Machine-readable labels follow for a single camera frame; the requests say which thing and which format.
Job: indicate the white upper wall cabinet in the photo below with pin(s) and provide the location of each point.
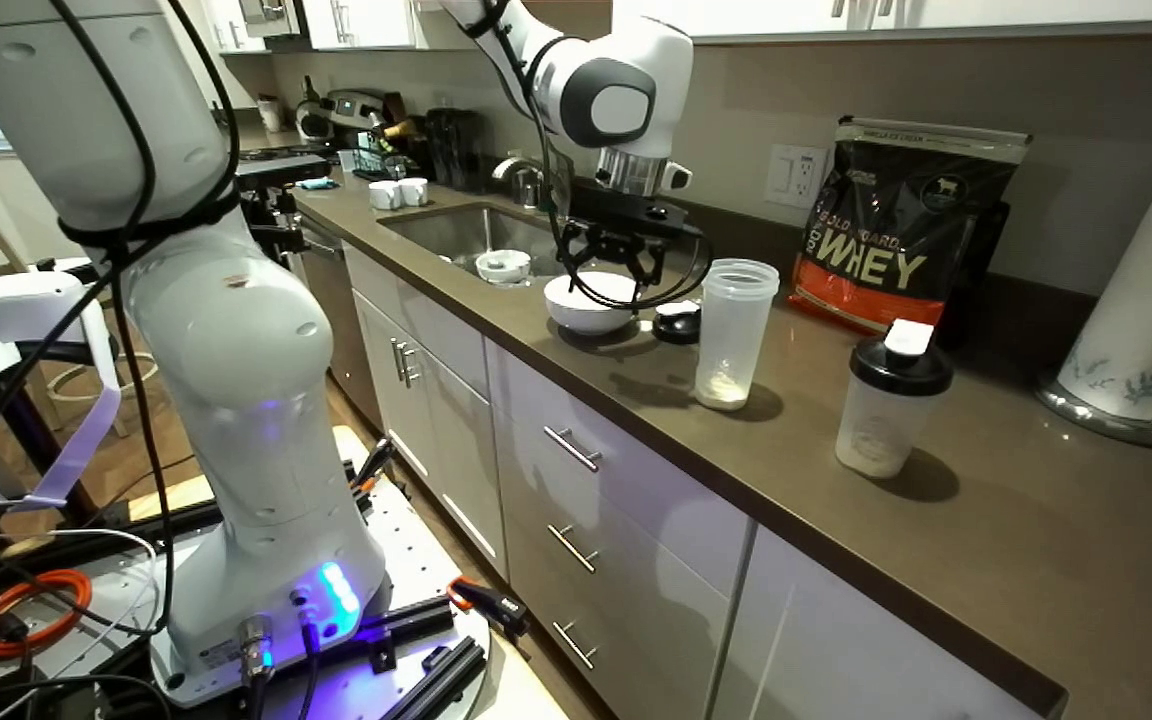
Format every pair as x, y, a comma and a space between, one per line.
1002, 12

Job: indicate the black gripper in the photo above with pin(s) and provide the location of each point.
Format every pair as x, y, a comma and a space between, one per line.
639, 226

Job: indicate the shaker bottle with black lid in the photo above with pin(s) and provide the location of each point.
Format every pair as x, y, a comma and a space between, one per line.
887, 422

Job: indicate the metal countertop appliance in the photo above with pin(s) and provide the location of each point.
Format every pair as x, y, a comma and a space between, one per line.
351, 126

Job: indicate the small white cup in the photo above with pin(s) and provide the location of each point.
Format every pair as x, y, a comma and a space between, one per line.
381, 193
413, 191

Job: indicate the metal paper towel holder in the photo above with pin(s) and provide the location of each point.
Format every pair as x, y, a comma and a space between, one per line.
1108, 417

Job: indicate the white round container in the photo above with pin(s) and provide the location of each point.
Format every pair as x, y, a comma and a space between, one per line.
502, 266

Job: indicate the chrome sink faucet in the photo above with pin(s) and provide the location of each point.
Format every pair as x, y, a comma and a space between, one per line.
518, 177

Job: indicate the black lid with white flap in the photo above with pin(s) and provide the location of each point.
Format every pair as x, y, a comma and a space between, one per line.
678, 324

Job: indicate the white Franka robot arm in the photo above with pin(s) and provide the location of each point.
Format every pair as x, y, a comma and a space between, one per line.
242, 344

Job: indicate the white ceramic bowl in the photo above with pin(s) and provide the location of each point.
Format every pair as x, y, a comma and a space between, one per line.
576, 312

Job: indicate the clear open shaker bottle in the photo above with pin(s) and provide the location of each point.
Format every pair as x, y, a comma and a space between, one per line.
735, 335

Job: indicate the black coffee machine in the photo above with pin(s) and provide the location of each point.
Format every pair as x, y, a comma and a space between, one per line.
448, 146

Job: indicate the white paper towel roll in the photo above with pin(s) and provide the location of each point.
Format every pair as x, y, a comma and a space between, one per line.
1150, 306

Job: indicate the black aluminium rail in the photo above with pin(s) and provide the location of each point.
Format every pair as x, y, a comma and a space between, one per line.
437, 680

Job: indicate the black red whey protein bag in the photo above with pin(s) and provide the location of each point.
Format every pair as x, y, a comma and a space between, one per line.
901, 226

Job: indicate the black flat camera bar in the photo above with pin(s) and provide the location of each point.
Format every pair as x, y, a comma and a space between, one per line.
282, 166

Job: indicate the steel kitchen sink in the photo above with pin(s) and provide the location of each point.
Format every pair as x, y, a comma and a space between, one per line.
468, 228

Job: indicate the white wall outlet plate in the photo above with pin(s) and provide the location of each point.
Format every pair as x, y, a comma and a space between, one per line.
796, 172

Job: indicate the white lower drawer cabinet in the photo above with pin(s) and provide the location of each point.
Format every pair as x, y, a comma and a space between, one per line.
656, 533

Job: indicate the white curved frame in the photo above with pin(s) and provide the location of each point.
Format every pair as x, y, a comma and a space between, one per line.
82, 443

